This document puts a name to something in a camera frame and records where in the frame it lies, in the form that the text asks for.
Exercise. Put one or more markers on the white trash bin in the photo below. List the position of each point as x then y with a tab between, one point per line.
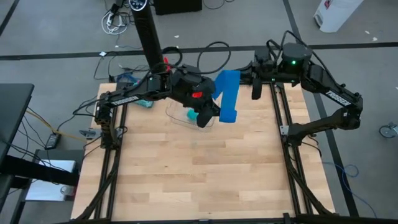
335	15

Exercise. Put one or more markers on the black equipment box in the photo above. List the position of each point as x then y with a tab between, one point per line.
177	6

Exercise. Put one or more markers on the black desk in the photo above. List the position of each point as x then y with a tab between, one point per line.
14	109

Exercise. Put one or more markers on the black tower fan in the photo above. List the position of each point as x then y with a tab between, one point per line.
149	37

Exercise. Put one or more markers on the glass jar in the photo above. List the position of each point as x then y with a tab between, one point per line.
65	189

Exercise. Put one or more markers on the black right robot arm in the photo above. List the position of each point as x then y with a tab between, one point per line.
338	98

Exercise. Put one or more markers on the black stand beam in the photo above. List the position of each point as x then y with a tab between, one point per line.
37	171

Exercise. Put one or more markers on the green first aid kit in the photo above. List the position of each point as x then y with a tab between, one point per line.
146	103

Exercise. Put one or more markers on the clear plastic tray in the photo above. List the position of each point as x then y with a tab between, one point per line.
177	116

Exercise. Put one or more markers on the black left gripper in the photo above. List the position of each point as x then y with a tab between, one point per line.
206	104

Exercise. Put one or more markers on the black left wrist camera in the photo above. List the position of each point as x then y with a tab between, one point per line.
206	118

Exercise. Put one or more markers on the white panel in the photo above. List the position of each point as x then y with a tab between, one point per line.
43	191

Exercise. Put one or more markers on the white power strip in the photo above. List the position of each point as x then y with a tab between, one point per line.
109	19

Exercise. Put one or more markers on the white paper tag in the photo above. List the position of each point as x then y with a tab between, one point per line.
102	53

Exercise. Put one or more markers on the caster wheel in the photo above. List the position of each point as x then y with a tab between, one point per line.
388	130

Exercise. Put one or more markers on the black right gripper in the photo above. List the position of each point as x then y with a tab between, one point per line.
267	73

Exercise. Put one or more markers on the silver corner bracket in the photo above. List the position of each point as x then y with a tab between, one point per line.
283	130

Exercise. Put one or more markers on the blue bandage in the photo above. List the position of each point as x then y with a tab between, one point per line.
228	93

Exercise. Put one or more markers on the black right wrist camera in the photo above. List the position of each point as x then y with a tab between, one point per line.
257	88

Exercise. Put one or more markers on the grey metal bracket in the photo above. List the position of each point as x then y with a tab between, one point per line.
88	133

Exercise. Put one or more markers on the black power adapter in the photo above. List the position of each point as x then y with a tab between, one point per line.
53	141

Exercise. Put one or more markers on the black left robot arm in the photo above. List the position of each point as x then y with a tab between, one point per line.
124	99

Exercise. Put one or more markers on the red tape strip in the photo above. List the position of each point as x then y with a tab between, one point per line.
166	63
197	95

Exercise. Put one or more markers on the black aluminium table frame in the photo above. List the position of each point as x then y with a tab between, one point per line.
342	220

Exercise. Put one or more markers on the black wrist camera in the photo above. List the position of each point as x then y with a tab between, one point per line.
206	118
257	88

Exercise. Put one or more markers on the green bandage roll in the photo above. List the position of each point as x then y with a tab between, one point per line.
191	114

